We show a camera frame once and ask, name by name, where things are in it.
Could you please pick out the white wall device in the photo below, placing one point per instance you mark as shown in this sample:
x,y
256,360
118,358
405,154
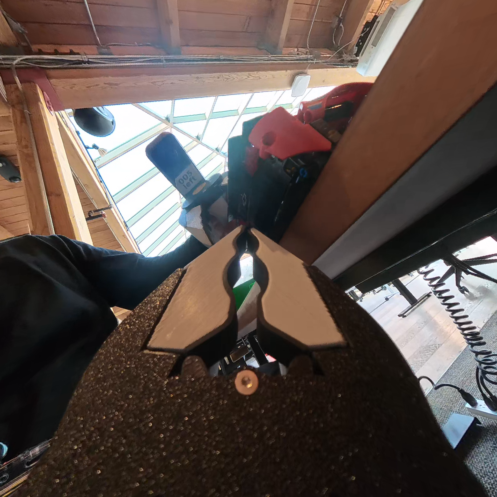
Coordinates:
x,y
384,35

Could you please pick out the small black wall device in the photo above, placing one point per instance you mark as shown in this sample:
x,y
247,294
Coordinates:
x,y
9,169

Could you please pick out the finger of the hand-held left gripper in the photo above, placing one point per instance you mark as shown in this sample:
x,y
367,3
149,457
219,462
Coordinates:
x,y
196,225
221,217

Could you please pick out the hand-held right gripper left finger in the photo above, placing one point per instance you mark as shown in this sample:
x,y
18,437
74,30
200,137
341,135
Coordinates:
x,y
194,306

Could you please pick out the clear badge holder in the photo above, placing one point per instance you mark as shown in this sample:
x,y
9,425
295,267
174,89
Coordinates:
x,y
19,466

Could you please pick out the white ceiling sensor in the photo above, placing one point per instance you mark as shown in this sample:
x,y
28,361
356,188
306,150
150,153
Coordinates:
x,y
301,85

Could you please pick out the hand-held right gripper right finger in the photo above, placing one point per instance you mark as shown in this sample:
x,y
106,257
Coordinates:
x,y
299,306

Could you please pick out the white power strip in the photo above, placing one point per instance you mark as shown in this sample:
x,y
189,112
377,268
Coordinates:
x,y
483,409

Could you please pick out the red white blue toy car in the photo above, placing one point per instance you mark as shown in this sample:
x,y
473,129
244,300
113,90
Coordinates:
x,y
279,132

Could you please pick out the black floor box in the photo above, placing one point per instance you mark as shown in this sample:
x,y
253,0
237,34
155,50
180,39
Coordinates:
x,y
462,429

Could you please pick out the black dome ceiling device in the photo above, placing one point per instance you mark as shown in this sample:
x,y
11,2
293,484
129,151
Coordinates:
x,y
95,121

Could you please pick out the person's left forearm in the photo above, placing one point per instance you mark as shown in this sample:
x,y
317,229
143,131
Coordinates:
x,y
136,271

